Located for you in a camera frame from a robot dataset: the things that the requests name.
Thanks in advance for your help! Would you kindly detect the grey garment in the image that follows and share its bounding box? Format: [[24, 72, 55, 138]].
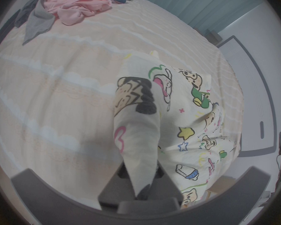
[[14, 0, 56, 46]]

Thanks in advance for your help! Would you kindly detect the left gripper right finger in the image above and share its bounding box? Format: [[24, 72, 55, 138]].
[[147, 163, 184, 206]]

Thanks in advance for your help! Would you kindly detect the white printed pyjama top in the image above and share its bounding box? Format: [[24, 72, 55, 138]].
[[113, 50, 243, 208]]

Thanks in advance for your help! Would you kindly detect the pink garment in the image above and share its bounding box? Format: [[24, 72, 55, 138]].
[[43, 0, 113, 26]]

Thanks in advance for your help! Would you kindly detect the bed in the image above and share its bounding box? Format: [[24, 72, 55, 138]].
[[0, 0, 246, 211]]

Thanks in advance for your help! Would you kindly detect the white wardrobe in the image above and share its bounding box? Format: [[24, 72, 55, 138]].
[[216, 35, 281, 158]]

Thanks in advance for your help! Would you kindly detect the blue-green curtain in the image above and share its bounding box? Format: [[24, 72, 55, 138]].
[[128, 0, 265, 33]]

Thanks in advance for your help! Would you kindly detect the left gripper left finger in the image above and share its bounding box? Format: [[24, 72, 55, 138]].
[[98, 161, 136, 211]]

